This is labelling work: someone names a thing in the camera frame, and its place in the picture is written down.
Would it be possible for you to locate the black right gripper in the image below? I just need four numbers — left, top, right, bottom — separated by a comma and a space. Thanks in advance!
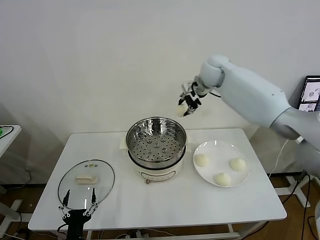
177, 86, 205, 118

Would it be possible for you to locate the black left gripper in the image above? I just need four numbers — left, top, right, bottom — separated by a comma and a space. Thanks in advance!
57, 187, 99, 233

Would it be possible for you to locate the white steamed baozi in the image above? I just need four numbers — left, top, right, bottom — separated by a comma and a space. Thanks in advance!
194, 154, 210, 168
213, 172, 231, 187
229, 157, 247, 172
176, 104, 188, 118

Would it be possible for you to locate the glass lid with cream handle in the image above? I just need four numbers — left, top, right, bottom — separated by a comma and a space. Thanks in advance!
57, 159, 116, 209

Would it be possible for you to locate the perforated steel steamer basket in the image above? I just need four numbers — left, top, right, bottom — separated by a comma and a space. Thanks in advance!
125, 116, 187, 169

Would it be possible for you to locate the white round plate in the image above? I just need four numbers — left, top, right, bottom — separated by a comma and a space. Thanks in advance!
192, 140, 251, 188

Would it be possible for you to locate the cream electric cooking pot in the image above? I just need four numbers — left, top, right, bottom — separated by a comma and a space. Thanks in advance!
118, 132, 195, 186

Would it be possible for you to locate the dark grey open laptop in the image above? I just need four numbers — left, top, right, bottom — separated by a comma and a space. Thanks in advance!
297, 75, 320, 112

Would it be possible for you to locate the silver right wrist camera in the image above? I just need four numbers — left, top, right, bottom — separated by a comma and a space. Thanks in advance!
181, 80, 196, 95

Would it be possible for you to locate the white charger cable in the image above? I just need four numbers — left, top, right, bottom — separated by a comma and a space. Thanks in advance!
267, 138, 288, 179

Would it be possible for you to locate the white table frame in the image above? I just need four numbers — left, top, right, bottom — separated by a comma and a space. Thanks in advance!
84, 223, 242, 240

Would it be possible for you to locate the black cable with adapter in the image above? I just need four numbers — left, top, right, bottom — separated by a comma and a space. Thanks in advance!
279, 169, 312, 211

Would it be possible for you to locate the black hanging floor cable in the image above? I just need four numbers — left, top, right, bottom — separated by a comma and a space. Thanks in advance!
301, 174, 320, 240

